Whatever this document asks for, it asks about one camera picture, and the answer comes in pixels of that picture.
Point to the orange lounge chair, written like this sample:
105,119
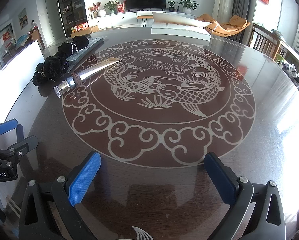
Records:
234,23

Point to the round white vase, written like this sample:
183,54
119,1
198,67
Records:
102,12

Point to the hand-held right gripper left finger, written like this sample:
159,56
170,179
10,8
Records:
85,177

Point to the red gift box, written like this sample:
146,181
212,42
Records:
120,7

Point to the light blue cloth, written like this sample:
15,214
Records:
22,40

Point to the wooden stool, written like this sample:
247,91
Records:
144,17

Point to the bushy green potted plant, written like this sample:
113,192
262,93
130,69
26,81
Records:
111,6

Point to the red paper decoration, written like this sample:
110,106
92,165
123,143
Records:
7,40

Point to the red flower arrangement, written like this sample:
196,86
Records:
94,8

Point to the clear water jug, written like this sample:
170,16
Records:
34,25

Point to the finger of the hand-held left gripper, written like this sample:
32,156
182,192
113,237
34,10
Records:
5,128
27,143

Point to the cardboard box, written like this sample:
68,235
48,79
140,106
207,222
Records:
93,28

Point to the framed wall painting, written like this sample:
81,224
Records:
23,17

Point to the grey tray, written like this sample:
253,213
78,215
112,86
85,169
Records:
92,46

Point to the white flat box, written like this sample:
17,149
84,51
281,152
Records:
179,28

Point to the white television cabinet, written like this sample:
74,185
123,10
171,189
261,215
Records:
124,20

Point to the white door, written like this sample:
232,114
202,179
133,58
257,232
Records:
51,20

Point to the orange snack box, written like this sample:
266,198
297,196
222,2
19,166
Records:
81,26

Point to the silver cosmetic tube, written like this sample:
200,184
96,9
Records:
94,71

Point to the large potted plant white pot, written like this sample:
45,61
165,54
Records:
188,5

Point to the small wooden cabinet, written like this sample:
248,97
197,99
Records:
37,38

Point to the large white board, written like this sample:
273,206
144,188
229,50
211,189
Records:
17,77

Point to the dark glass display cabinet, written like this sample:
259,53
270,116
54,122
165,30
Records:
72,5

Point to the small potted plant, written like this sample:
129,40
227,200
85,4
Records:
171,5

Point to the wooden chair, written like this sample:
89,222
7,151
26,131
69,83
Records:
263,41

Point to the black velvet scrunchie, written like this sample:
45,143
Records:
77,43
52,67

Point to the grey folded cloth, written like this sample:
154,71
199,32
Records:
277,32

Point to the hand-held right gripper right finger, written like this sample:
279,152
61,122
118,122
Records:
220,180

